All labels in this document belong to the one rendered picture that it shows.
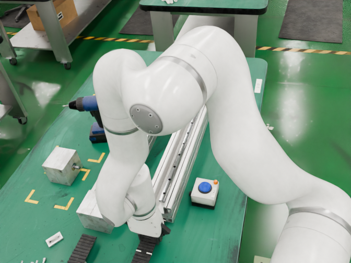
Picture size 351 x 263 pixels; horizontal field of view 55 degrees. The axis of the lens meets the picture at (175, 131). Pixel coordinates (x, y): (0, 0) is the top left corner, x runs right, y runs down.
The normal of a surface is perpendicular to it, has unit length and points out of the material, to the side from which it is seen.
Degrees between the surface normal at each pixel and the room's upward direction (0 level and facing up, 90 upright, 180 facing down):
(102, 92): 87
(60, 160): 0
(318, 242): 2
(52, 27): 90
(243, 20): 90
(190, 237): 0
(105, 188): 52
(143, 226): 90
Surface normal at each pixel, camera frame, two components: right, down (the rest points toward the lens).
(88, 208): -0.09, -0.72
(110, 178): -0.41, -0.11
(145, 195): 0.67, 0.47
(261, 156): 0.25, 0.13
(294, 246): -0.56, -0.74
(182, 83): 0.50, -0.29
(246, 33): -0.28, 0.68
